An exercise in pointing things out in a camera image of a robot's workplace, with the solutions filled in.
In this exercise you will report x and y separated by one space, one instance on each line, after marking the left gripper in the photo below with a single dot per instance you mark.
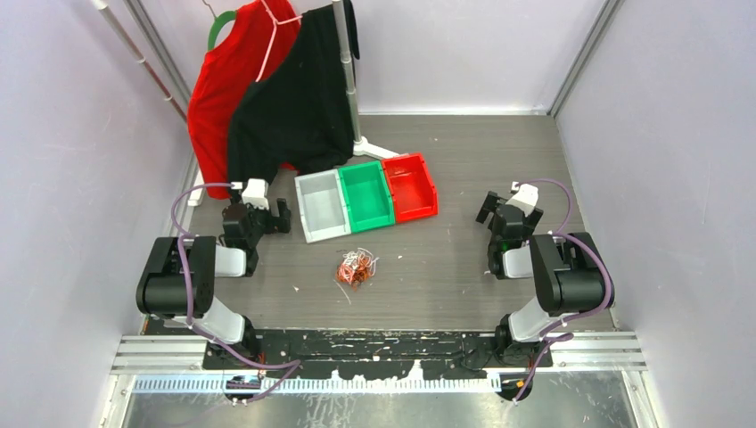
275 224

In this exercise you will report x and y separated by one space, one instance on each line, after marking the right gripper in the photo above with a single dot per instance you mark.
530 222

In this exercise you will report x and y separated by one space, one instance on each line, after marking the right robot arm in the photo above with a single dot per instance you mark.
565 270

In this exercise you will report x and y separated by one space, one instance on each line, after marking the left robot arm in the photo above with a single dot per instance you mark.
178 282

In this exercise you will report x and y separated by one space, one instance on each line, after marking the grey plastic bin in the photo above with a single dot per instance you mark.
323 211

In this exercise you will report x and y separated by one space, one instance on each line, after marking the red plastic bin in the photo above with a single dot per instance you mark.
413 193

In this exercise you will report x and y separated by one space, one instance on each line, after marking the green plastic bin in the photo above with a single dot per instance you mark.
367 196

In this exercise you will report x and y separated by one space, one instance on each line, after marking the white clothes rack stand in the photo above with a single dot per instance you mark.
361 146

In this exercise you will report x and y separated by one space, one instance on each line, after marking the black t-shirt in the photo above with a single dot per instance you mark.
300 114

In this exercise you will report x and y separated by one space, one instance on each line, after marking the red t-shirt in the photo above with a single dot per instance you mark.
225 75

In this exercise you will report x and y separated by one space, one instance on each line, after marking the green hanger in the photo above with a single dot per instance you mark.
219 22

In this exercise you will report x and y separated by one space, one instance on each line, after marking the pink hanger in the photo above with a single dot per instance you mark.
275 25

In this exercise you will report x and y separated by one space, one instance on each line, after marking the red white rod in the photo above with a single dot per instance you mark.
175 91

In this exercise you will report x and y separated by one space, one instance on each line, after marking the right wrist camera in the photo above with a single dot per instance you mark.
524 197

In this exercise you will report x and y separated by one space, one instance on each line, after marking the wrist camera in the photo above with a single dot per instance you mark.
524 197
255 194

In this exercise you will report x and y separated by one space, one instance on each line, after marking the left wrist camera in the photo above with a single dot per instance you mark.
255 194

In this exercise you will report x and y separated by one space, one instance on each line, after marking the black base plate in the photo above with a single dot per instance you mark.
391 354

